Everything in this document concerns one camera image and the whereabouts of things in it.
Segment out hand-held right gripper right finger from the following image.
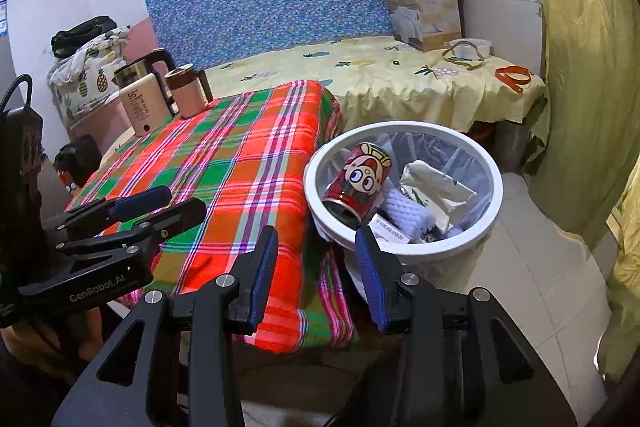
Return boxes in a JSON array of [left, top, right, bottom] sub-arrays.
[[345, 225, 581, 427]]

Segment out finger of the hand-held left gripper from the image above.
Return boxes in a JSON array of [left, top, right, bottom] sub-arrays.
[[55, 198, 208, 258], [65, 186, 173, 223]]

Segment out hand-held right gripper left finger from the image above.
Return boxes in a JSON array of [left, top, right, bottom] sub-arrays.
[[52, 225, 280, 427]]

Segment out red cartoon milk carton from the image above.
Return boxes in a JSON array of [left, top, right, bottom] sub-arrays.
[[369, 213, 413, 244]]

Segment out large white foam net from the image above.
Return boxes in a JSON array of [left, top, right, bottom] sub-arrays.
[[382, 188, 436, 235]]

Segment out white trash bin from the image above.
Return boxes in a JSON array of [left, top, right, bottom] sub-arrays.
[[303, 121, 504, 278]]

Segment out red cartoon can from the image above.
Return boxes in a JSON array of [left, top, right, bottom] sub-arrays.
[[322, 143, 397, 224]]

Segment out patterned paper cup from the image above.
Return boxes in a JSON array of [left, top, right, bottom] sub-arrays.
[[399, 159, 478, 230]]

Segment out plaid tablecloth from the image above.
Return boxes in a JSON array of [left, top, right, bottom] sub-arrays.
[[79, 79, 358, 355]]

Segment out black backpack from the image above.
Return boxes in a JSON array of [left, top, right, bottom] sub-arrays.
[[54, 134, 103, 192]]

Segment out pink cabinet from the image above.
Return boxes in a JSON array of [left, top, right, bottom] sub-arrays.
[[67, 99, 132, 145]]

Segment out cream water warmer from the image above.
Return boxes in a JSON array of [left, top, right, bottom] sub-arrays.
[[118, 74, 168, 138]]

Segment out pink mug with brown lid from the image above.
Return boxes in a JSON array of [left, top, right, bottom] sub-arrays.
[[164, 63, 214, 119]]

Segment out pineapple print bedding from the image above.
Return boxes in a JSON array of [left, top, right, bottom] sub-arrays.
[[47, 27, 132, 128]]

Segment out steel electric kettle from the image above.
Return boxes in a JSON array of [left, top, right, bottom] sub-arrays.
[[113, 48, 176, 118]]

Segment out clear plastic bin liner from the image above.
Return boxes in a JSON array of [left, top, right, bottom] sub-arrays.
[[320, 132, 493, 238]]

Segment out white plastic bag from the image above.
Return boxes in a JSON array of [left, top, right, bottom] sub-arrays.
[[47, 49, 88, 85]]

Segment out black bag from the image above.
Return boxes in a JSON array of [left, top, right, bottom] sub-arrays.
[[51, 16, 118, 58]]

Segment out yellow printed bedsheet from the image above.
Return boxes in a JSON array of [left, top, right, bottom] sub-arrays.
[[202, 34, 548, 142]]

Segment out clear plastic container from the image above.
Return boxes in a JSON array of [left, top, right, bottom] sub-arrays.
[[448, 38, 490, 60]]

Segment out yellow cloth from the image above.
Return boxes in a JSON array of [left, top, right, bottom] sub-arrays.
[[597, 179, 640, 383]]

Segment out printed cardboard box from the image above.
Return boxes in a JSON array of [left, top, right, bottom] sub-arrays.
[[378, 0, 463, 52]]

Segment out white panel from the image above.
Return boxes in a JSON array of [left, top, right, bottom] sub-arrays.
[[462, 0, 544, 78]]

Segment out yellow-green curtain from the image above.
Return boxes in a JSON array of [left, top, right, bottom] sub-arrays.
[[472, 0, 640, 253]]

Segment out olive strap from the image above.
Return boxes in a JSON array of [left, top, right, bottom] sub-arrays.
[[441, 39, 488, 68]]

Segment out orange strap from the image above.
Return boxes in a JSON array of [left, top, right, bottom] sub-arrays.
[[495, 65, 532, 94]]

